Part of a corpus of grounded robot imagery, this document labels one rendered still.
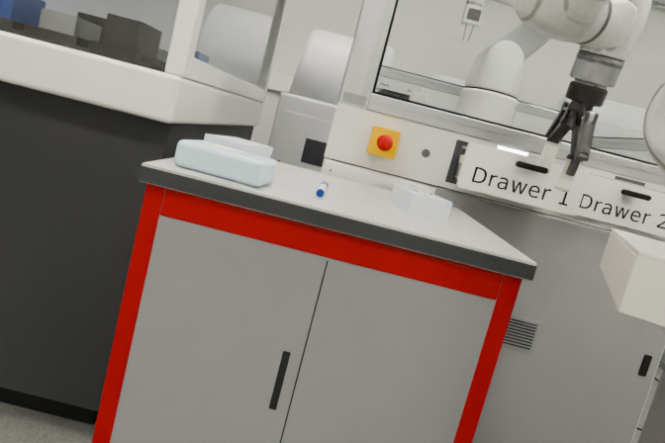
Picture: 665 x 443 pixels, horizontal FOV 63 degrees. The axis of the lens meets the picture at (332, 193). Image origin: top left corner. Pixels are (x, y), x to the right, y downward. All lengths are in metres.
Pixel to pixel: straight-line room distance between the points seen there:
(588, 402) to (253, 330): 1.09
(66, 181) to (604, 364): 1.45
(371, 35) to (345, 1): 3.36
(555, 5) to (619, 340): 0.97
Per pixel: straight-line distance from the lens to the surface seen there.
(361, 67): 1.42
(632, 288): 0.71
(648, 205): 1.61
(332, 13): 4.77
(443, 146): 1.43
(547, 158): 1.32
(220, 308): 0.89
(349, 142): 1.41
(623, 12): 1.19
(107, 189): 1.35
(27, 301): 1.50
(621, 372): 1.73
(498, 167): 1.32
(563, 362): 1.65
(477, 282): 0.88
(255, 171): 0.85
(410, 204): 1.04
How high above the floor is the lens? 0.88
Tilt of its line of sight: 7 degrees down
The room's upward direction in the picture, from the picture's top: 14 degrees clockwise
